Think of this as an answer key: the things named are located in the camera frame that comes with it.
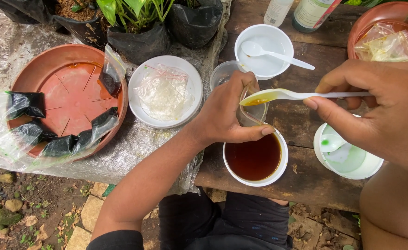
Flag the person's black trousers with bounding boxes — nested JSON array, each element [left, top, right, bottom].
[[158, 187, 294, 250]]

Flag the white bowl with green residue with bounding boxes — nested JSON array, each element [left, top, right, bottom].
[[313, 115, 384, 180]]

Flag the person's right hand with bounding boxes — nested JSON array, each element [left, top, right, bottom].
[[303, 58, 408, 178]]

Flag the clear plastic sheet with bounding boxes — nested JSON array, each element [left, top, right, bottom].
[[0, 0, 233, 196]]

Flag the black grow bag green plant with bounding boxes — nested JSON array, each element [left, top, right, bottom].
[[96, 0, 177, 65]]

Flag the person's black sleeve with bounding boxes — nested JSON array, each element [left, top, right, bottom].
[[86, 229, 145, 250]]

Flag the green bottle white label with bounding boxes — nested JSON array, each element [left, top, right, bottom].
[[291, 0, 342, 34]]

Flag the zip bag of black soil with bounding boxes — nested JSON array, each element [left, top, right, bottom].
[[38, 134, 79, 161], [98, 44, 127, 98], [0, 90, 47, 121], [73, 106, 120, 154], [0, 120, 57, 163]]

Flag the white bowl of brown liquid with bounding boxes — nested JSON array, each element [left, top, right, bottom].
[[222, 125, 289, 188]]

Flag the clean white plastic spoon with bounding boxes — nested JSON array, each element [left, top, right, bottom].
[[241, 41, 316, 71]]

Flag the white plastic bottle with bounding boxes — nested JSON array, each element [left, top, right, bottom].
[[263, 0, 294, 28]]

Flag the white bowl of clear liquid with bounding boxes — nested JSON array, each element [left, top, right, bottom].
[[234, 24, 294, 81]]

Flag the terracotta saucer with bags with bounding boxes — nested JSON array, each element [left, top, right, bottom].
[[347, 1, 408, 62]]

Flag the small clear zip bag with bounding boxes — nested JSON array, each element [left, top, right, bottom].
[[236, 83, 269, 128]]

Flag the white plastic spoon brown liquid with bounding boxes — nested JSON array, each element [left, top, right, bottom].
[[239, 88, 373, 107]]

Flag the white round plate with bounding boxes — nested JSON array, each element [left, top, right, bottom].
[[128, 55, 204, 130]]

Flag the clear bags with yellow liquid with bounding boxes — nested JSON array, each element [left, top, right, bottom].
[[354, 23, 408, 63]]

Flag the clear plastic cup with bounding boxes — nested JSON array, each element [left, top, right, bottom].
[[209, 60, 248, 91]]

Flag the large terracotta plastic saucer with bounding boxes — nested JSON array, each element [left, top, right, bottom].
[[7, 44, 129, 163]]

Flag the black grow bag with mulch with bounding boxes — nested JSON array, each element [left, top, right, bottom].
[[52, 0, 109, 50]]

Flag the person's left hand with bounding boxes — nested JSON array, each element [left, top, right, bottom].
[[187, 71, 276, 150]]

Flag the pile of empty zip bags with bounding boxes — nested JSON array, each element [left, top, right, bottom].
[[133, 63, 195, 121]]

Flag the white spoon with green drop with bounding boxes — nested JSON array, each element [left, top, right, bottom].
[[319, 133, 348, 153]]

